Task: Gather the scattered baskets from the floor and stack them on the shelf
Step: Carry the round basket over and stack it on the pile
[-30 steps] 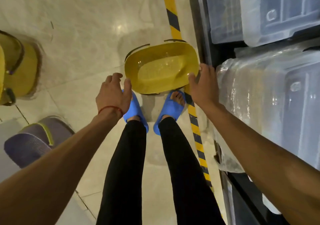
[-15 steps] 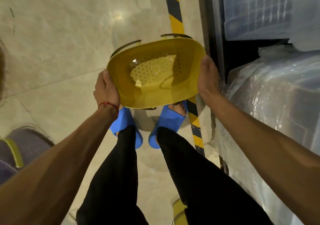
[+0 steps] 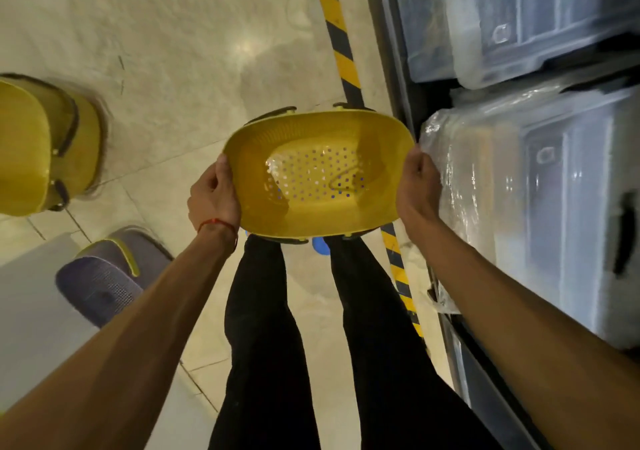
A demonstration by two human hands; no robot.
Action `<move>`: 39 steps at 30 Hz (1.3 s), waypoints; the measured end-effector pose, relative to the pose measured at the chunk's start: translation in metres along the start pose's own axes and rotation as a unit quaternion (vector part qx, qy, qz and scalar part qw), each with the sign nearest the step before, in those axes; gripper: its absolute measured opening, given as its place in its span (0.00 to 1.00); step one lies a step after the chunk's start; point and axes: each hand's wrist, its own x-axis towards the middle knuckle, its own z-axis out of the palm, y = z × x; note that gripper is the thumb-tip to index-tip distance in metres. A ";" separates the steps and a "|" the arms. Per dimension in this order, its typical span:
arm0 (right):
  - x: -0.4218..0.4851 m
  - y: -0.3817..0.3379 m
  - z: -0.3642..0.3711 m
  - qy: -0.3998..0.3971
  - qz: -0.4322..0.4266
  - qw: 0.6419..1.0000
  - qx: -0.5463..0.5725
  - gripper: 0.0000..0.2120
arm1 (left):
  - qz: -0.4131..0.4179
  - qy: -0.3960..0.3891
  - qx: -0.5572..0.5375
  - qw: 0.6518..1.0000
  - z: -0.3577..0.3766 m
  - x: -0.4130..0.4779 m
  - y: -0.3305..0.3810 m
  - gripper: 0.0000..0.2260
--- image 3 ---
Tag yellow basket dark handles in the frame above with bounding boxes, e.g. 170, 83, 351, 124
0, 72, 107, 217
222, 104, 416, 245

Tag clear wrapped storage box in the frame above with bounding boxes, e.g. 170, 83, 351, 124
419, 72, 640, 351

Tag person's left hand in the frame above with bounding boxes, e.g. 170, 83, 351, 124
187, 153, 243, 238

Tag person's right forearm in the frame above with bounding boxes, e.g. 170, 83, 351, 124
409, 217, 640, 450

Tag clear plastic storage box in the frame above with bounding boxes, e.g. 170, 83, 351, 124
389, 0, 640, 91

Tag yellow grey display platform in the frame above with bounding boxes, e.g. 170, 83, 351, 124
0, 232, 219, 450

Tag red string bracelet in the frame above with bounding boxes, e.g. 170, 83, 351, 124
197, 218, 240, 253

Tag black metal shelf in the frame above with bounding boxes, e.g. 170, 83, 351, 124
359, 0, 640, 450

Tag person's right hand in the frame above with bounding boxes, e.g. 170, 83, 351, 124
395, 144, 443, 243

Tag person's left forearm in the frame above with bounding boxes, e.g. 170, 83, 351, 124
0, 224, 240, 450

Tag purple basket yellow handles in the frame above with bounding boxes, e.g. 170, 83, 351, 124
55, 225, 175, 329

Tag black trousers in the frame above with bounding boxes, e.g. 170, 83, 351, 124
207, 234, 503, 450

